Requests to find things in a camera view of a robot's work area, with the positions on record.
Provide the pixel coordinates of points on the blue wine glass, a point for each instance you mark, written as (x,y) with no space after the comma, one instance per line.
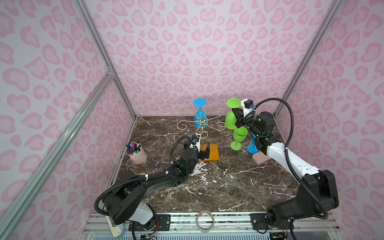
(252,149)
(200,116)

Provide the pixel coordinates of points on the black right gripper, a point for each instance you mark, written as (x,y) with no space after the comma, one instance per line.
(240,120)

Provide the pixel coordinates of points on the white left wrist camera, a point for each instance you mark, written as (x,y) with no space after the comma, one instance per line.
(195,144)

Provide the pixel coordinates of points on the aluminium frame strut left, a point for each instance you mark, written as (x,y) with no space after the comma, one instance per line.
(20,205)

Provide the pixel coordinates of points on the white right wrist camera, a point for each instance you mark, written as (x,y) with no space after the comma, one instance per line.
(248,108)

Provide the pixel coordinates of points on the pink pen holder cup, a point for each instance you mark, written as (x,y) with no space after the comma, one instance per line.
(136,152)

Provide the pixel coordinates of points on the green wine glass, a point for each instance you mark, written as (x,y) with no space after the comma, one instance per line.
(230,120)
(239,136)

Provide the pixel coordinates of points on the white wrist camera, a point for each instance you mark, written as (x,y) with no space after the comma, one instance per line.
(248,108)
(195,144)

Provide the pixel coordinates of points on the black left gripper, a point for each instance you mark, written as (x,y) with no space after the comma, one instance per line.
(201,153)

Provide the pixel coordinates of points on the pink pencil case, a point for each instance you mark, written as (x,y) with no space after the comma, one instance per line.
(260,158)

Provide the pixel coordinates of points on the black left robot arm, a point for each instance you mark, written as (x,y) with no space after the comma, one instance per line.
(123,201)

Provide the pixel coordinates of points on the aluminium front rail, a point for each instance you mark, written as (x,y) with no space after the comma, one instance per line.
(228,226)

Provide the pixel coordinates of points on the clear tape roll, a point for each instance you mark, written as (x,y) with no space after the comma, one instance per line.
(205,221)

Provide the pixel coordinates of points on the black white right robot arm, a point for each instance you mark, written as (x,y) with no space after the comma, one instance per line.
(317,193)

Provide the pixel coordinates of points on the gold wire rack wooden base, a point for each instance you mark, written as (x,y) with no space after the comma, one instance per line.
(214,149)

